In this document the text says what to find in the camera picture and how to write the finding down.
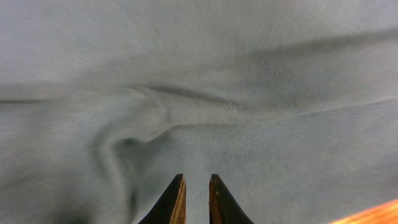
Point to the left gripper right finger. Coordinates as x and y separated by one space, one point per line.
223 207

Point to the blue polo shirt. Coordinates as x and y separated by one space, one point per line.
292 103

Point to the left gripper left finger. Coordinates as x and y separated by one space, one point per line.
171 206

